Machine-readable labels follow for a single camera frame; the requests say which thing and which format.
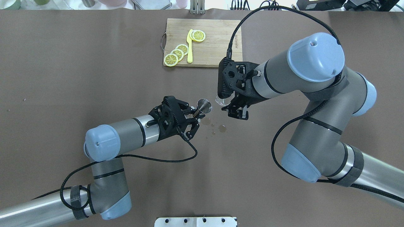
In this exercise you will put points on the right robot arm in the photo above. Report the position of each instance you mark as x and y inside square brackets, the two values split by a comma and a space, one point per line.
[316, 67]

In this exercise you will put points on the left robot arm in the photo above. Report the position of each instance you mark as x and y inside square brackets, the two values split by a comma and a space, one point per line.
[100, 187]

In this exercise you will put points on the lemon slice under pair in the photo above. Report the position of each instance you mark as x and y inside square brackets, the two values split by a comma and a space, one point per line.
[191, 35]

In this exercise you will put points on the steel double jigger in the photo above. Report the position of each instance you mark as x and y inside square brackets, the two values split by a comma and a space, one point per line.
[203, 107]

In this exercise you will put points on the lemon slice near knife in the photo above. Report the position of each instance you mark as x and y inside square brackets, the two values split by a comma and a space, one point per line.
[183, 47]

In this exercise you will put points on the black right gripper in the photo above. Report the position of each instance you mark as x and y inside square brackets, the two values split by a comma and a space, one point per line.
[251, 96]

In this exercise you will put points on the aluminium frame post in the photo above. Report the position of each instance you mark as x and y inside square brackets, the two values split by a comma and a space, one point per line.
[197, 7]

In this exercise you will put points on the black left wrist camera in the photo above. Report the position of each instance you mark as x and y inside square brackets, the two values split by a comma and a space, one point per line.
[168, 105]

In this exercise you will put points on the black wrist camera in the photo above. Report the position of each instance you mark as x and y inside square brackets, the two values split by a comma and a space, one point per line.
[168, 105]
[230, 71]

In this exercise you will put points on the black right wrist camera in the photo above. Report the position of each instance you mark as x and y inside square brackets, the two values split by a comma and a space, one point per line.
[230, 71]

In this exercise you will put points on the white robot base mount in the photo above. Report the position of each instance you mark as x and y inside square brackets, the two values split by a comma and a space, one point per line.
[196, 222]

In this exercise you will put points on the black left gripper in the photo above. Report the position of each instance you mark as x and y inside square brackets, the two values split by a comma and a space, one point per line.
[170, 131]

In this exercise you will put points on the yellow plastic knife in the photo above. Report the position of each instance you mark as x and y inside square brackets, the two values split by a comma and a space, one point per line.
[190, 50]

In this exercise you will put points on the lemon slice top pair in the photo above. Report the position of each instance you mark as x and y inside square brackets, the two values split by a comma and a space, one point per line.
[199, 35]

